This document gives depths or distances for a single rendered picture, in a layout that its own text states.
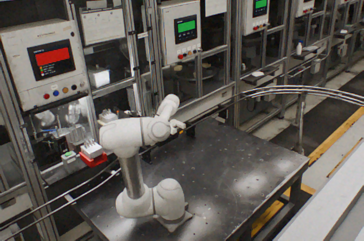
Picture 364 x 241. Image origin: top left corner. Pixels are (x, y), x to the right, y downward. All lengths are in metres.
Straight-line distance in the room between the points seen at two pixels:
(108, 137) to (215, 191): 1.04
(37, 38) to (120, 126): 0.82
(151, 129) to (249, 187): 1.09
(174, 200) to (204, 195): 0.38
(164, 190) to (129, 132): 0.57
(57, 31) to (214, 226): 1.48
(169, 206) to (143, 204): 0.16
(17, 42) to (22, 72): 0.17
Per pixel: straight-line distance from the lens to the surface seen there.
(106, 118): 2.47
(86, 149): 2.17
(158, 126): 1.34
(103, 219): 2.12
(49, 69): 1.98
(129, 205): 1.82
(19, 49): 1.93
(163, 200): 1.84
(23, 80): 1.97
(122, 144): 1.38
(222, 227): 1.98
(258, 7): 3.34
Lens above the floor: 2.15
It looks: 25 degrees down
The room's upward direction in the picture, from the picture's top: 4 degrees counter-clockwise
